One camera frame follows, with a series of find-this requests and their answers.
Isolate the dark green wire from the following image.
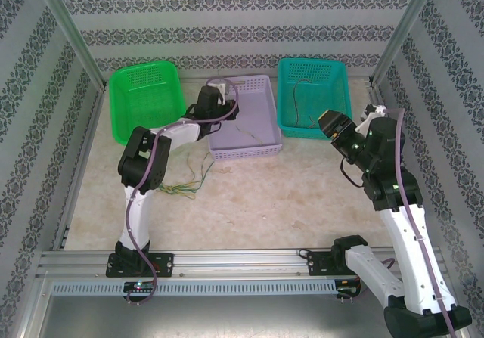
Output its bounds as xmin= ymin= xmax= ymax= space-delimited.
xmin=293 ymin=79 xmax=318 ymax=127

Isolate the lilac plastic basket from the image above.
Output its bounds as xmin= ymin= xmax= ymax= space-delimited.
xmin=203 ymin=75 xmax=284 ymax=162

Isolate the thin green cable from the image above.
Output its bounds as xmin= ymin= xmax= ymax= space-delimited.
xmin=191 ymin=152 xmax=213 ymax=191

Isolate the teal plastic basket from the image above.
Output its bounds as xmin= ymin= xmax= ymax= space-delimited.
xmin=277 ymin=57 xmax=355 ymax=141

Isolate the green plastic basket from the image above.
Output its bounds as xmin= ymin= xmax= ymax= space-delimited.
xmin=108 ymin=60 xmax=187 ymax=146

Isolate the grey metal shelf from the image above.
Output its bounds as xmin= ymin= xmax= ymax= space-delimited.
xmin=22 ymin=277 xmax=470 ymax=338

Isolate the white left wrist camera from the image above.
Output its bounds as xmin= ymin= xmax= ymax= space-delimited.
xmin=209 ymin=82 xmax=228 ymax=103

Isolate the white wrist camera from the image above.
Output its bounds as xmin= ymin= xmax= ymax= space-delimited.
xmin=355 ymin=103 xmax=387 ymax=134
xmin=209 ymin=82 xmax=228 ymax=103

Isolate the thin black right gripper wire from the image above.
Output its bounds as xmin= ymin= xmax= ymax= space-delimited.
xmin=339 ymin=156 xmax=367 ymax=190

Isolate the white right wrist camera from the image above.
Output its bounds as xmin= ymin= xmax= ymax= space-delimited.
xmin=355 ymin=103 xmax=387 ymax=134

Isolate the aluminium side rail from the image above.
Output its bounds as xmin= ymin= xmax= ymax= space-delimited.
xmin=51 ymin=84 xmax=109 ymax=251
xmin=368 ymin=82 xmax=383 ymax=107

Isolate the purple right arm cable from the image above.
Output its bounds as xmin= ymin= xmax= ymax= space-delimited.
xmin=353 ymin=107 xmax=457 ymax=338

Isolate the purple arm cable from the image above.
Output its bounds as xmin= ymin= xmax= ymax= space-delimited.
xmin=353 ymin=107 xmax=457 ymax=338
xmin=124 ymin=76 xmax=241 ymax=305

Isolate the aluminium frame post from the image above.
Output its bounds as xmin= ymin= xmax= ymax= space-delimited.
xmin=33 ymin=0 xmax=107 ymax=88
xmin=369 ymin=0 xmax=443 ymax=86

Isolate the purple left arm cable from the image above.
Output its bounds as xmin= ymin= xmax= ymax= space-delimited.
xmin=124 ymin=76 xmax=241 ymax=305

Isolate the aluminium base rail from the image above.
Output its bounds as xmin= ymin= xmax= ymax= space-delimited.
xmin=36 ymin=249 xmax=445 ymax=278

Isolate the white slotted cable duct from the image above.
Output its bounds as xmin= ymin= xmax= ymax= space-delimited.
xmin=51 ymin=280 xmax=338 ymax=296

